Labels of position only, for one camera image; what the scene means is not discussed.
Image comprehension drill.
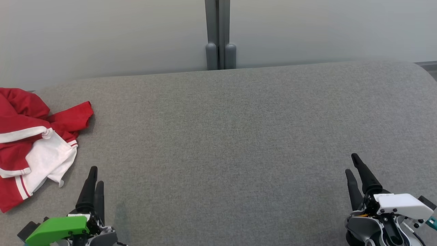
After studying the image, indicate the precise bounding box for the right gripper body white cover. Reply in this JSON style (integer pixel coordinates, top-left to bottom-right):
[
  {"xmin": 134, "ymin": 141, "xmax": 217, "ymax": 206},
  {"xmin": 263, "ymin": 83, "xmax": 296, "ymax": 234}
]
[{"xmin": 363, "ymin": 193, "xmax": 434, "ymax": 219}]

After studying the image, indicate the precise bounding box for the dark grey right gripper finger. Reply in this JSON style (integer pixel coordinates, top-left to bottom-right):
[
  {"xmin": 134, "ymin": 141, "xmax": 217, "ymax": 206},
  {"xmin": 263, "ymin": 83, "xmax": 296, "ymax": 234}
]
[
  {"xmin": 351, "ymin": 153, "xmax": 383, "ymax": 195},
  {"xmin": 345, "ymin": 169, "xmax": 366, "ymax": 211}
]

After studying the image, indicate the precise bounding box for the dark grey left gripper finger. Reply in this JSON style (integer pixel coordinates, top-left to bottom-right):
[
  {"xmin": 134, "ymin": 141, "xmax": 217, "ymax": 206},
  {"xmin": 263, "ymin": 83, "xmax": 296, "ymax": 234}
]
[
  {"xmin": 95, "ymin": 181, "xmax": 105, "ymax": 222},
  {"xmin": 76, "ymin": 166, "xmax": 98, "ymax": 214}
]

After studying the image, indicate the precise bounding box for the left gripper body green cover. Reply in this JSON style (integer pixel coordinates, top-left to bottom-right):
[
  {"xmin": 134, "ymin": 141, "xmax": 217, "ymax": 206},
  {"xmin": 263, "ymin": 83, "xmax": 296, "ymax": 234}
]
[{"xmin": 25, "ymin": 208, "xmax": 103, "ymax": 246}]

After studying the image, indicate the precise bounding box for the red white-sleeved t-shirt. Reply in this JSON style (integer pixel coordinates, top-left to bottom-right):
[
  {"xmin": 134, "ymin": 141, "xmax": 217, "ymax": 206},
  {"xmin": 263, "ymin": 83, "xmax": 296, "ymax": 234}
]
[{"xmin": 0, "ymin": 101, "xmax": 94, "ymax": 213}]

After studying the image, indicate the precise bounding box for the grey fabric sofa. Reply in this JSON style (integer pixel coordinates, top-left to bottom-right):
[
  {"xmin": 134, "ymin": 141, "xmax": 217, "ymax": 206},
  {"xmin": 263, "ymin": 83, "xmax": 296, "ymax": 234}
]
[{"xmin": 0, "ymin": 61, "xmax": 437, "ymax": 246}]

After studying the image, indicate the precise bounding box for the thin black right gripper cable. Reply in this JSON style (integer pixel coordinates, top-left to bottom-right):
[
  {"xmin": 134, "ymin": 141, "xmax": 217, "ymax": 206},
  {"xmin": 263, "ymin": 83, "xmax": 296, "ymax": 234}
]
[{"xmin": 408, "ymin": 224, "xmax": 428, "ymax": 246}]

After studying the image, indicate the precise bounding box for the grey wall base rail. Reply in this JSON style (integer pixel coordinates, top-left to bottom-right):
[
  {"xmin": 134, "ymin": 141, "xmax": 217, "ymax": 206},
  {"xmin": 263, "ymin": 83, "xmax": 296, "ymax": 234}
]
[{"xmin": 415, "ymin": 61, "xmax": 437, "ymax": 81}]

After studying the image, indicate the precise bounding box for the grey rounded post cap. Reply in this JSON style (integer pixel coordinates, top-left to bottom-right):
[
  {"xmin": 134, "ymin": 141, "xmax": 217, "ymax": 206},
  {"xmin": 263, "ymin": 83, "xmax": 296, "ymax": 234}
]
[
  {"xmin": 205, "ymin": 43, "xmax": 219, "ymax": 70},
  {"xmin": 224, "ymin": 43, "xmax": 237, "ymax": 70}
]

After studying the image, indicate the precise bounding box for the grey metal partition post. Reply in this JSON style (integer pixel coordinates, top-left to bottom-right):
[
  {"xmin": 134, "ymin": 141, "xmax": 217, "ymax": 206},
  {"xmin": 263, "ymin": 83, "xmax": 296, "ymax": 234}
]
[{"xmin": 205, "ymin": 0, "xmax": 231, "ymax": 70}]

